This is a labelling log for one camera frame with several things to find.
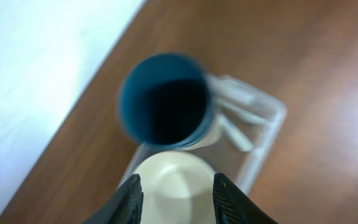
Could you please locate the cream plastic cup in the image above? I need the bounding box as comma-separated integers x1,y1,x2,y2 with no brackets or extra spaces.
180,115,223,151

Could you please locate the clear plastic storage container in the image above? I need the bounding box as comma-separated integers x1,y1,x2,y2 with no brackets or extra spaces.
124,81,287,193

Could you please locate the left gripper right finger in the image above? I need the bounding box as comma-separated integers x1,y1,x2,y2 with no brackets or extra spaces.
213,173,278,224

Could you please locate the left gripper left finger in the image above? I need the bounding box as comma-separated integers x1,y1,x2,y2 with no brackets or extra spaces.
83,174,144,224

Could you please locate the cream bowl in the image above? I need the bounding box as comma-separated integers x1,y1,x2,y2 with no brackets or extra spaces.
134,151,216,224

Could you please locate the blue plastic cup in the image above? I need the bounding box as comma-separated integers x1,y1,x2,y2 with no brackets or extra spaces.
118,52,216,150

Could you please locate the white plastic spoon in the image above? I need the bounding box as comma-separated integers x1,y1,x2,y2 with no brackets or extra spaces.
207,75,256,105

